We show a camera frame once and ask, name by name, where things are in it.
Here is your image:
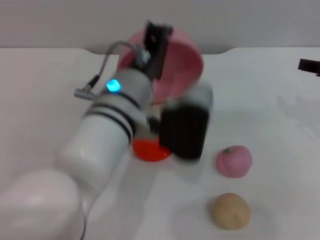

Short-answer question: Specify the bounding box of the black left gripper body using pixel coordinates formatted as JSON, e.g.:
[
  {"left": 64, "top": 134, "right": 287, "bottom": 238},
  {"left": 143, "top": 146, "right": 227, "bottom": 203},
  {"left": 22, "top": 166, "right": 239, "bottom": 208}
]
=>
[{"left": 136, "top": 32, "right": 168, "bottom": 80}]

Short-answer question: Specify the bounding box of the pink plastic bowl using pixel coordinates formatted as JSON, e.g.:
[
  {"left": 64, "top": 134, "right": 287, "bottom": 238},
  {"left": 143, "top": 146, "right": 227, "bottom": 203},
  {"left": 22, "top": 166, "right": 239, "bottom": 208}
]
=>
[{"left": 117, "top": 27, "right": 205, "bottom": 101}]

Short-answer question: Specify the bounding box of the orange squishy toy fruit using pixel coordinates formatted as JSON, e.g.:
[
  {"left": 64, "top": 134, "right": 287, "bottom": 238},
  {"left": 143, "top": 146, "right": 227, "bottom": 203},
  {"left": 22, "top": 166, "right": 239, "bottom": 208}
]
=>
[{"left": 131, "top": 138, "right": 173, "bottom": 163}]

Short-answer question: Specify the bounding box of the pink toy peach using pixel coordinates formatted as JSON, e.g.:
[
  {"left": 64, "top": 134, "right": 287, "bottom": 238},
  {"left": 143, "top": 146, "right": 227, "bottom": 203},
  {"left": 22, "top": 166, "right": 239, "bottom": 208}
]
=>
[{"left": 216, "top": 145, "right": 253, "bottom": 179}]

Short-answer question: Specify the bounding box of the tan toy potato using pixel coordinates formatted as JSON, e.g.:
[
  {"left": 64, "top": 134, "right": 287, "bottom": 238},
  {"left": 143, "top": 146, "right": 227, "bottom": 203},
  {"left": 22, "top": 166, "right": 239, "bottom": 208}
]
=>
[{"left": 212, "top": 192, "right": 251, "bottom": 230}]

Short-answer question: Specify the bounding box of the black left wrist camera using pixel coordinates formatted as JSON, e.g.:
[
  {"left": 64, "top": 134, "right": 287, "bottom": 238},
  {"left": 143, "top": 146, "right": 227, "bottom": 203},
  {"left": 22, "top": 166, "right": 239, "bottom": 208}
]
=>
[{"left": 159, "top": 81, "right": 214, "bottom": 164}]

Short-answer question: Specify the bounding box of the grey left arm cable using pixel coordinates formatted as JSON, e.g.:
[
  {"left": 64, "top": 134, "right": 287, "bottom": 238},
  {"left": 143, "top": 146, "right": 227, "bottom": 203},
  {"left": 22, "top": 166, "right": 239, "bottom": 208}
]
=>
[{"left": 74, "top": 41, "right": 137, "bottom": 101}]

